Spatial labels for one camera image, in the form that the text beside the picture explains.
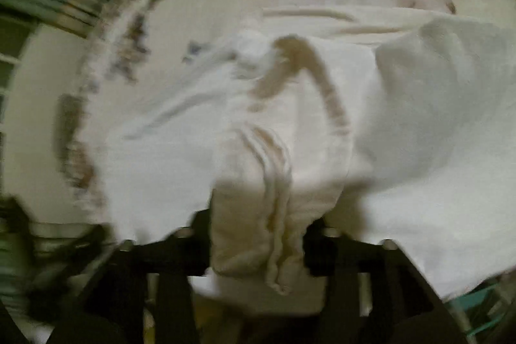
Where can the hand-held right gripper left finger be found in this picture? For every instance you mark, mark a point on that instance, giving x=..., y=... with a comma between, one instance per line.
x=200, y=235

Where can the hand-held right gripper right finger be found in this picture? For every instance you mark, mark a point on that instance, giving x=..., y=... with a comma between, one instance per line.
x=313, y=243

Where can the white pants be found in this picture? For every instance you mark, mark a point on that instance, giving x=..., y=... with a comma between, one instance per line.
x=403, y=118

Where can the teal rack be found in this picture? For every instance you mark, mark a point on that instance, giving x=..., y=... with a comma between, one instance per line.
x=479, y=303

